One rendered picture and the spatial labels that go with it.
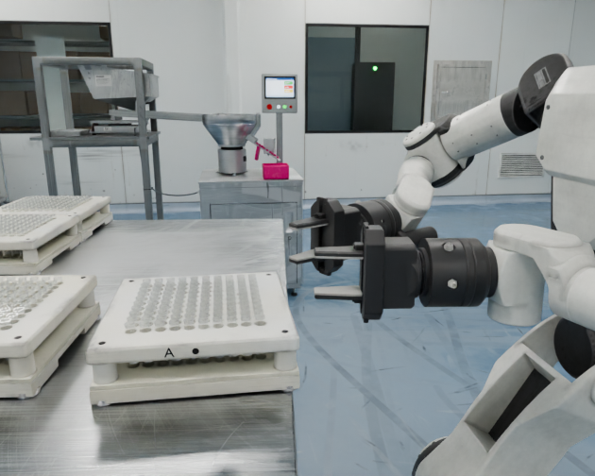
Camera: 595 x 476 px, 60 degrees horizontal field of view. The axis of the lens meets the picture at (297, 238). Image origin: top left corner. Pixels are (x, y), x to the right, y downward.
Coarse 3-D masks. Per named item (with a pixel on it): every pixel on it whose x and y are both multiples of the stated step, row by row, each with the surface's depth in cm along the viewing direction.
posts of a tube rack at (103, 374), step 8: (280, 352) 62; (288, 352) 62; (296, 352) 64; (280, 360) 63; (288, 360) 63; (296, 360) 64; (96, 368) 59; (104, 368) 59; (112, 368) 60; (280, 368) 63; (288, 368) 63; (96, 376) 60; (104, 376) 60; (112, 376) 60
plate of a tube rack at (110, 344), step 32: (128, 288) 77; (224, 288) 77; (224, 320) 66; (288, 320) 66; (96, 352) 59; (128, 352) 59; (160, 352) 60; (192, 352) 60; (224, 352) 61; (256, 352) 61
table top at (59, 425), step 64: (64, 256) 117; (128, 256) 117; (192, 256) 117; (256, 256) 117; (64, 384) 65; (0, 448) 53; (64, 448) 53; (128, 448) 53; (192, 448) 53; (256, 448) 53
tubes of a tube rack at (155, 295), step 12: (156, 288) 75; (168, 288) 74; (180, 288) 75; (192, 288) 75; (204, 288) 75; (216, 288) 75; (228, 288) 75; (240, 288) 75; (156, 300) 70; (168, 300) 70; (180, 300) 71; (192, 300) 70; (204, 300) 70; (216, 300) 70; (228, 300) 70; (240, 300) 70; (144, 312) 67; (168, 312) 68; (180, 312) 67; (192, 312) 67; (204, 312) 66; (216, 312) 66; (228, 312) 66; (240, 312) 68
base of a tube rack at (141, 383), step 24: (168, 360) 66; (240, 360) 66; (264, 360) 66; (96, 384) 60; (120, 384) 60; (144, 384) 60; (168, 384) 61; (192, 384) 61; (216, 384) 62; (240, 384) 62; (264, 384) 63; (288, 384) 63
